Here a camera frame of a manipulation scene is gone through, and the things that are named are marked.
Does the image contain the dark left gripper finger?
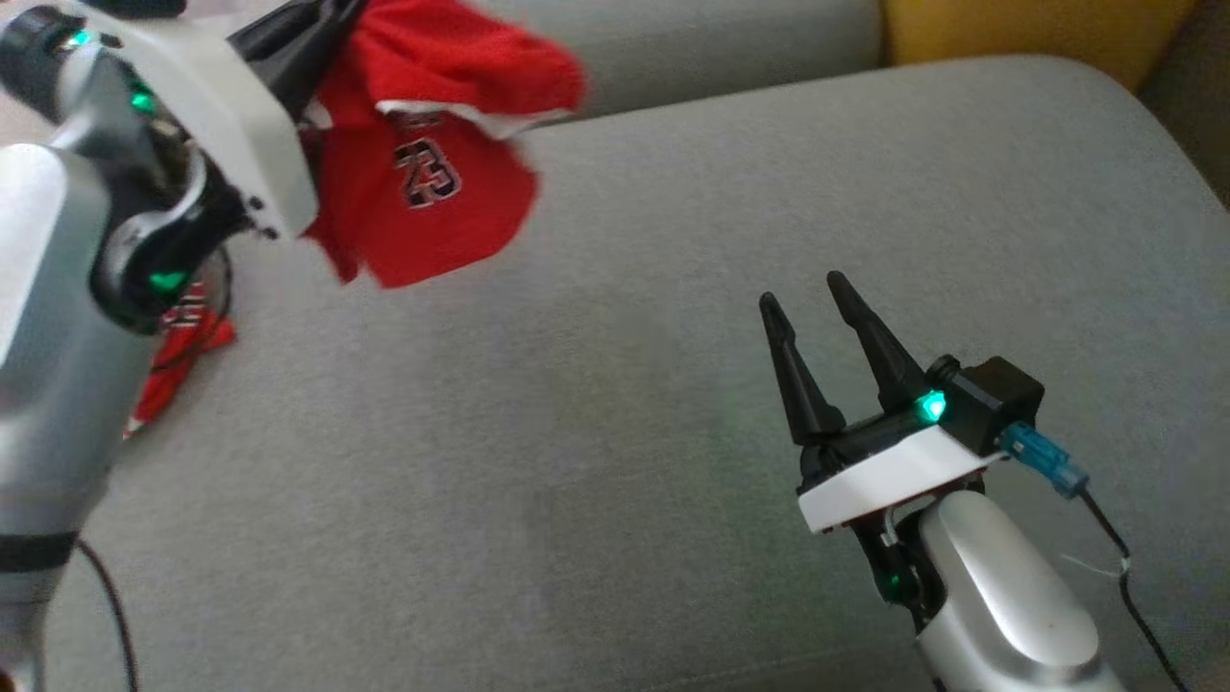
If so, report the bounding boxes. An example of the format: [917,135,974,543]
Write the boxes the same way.
[264,0,368,121]
[229,0,323,61]

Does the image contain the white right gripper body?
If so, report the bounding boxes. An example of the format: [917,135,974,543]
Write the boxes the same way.
[796,392,1007,535]

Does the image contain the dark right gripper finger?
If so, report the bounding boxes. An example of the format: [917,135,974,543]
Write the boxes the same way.
[758,292,848,446]
[826,271,930,416]

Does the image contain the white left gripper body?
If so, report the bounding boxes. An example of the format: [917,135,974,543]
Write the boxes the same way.
[91,8,320,241]

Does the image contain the red basketball shorts white stripe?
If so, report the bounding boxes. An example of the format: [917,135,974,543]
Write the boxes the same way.
[123,0,589,441]

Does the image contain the grey sofa seat cushion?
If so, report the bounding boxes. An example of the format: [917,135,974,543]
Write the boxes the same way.
[43,53,1230,692]

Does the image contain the grey sofa backrest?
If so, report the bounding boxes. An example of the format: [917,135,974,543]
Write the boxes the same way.
[476,0,885,121]

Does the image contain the yellow cushion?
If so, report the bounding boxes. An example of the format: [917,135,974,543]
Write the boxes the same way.
[882,0,1202,94]

